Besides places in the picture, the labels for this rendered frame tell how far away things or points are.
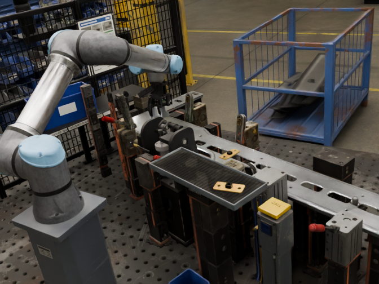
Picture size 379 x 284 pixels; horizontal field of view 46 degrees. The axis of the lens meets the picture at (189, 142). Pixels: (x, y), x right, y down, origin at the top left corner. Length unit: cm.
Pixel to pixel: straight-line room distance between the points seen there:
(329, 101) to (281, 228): 238
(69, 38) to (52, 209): 56
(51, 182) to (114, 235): 67
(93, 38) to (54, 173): 46
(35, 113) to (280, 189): 79
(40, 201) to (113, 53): 52
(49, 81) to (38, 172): 33
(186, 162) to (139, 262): 53
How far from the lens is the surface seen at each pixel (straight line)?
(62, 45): 153
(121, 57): 150
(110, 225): 198
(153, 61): 166
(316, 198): 147
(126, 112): 192
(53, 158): 128
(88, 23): 242
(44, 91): 147
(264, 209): 115
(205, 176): 130
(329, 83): 341
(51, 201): 133
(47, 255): 143
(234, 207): 116
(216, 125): 201
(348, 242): 128
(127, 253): 181
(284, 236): 119
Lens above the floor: 184
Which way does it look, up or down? 27 degrees down
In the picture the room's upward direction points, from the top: 8 degrees counter-clockwise
